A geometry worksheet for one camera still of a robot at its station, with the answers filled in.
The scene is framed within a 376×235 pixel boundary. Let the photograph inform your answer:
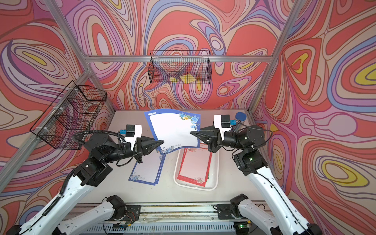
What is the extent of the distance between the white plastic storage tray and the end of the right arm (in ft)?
1.26

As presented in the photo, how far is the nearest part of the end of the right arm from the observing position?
1.53 feet

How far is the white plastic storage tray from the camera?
2.62 feet
